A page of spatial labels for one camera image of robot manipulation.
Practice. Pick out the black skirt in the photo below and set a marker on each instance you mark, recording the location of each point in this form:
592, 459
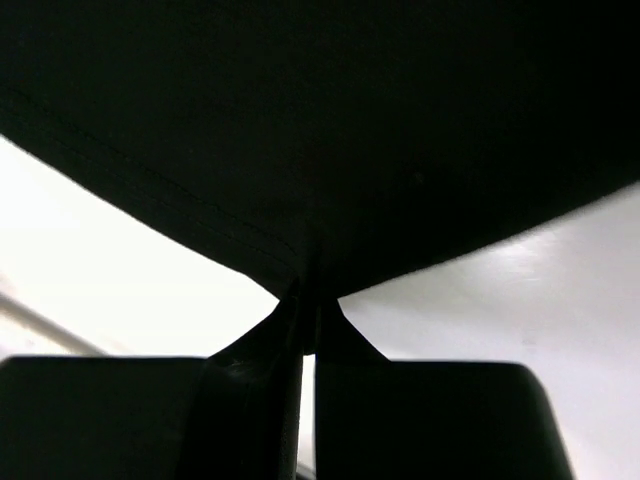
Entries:
348, 142

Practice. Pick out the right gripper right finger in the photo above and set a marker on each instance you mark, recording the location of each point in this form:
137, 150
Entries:
377, 418

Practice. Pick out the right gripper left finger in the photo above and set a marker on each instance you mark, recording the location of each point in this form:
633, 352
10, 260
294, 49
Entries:
232, 415

